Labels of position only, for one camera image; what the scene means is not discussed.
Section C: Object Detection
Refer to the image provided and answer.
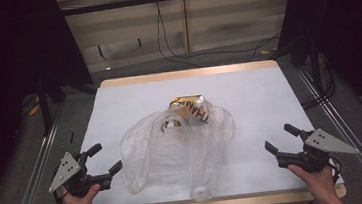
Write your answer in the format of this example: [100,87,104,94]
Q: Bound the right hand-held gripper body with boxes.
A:
[273,124,361,177]

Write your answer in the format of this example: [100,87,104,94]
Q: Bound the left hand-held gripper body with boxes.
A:
[44,147,115,201]

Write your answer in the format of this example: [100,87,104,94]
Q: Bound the clear plastic bag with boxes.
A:
[115,91,244,204]

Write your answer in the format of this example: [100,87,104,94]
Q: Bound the yellow and dark drink carton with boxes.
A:
[168,93,211,129]

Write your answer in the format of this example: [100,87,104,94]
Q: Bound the person's right hand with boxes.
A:
[287,160,339,204]

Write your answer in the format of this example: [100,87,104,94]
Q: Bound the black stand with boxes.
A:
[34,74,70,138]
[295,36,338,110]

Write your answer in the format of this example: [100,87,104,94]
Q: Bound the black curtain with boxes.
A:
[273,0,362,133]
[0,0,106,204]

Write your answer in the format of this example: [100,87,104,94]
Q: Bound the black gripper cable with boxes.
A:
[327,156,346,186]

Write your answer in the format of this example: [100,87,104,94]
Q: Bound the black wall cables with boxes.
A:
[153,0,284,73]

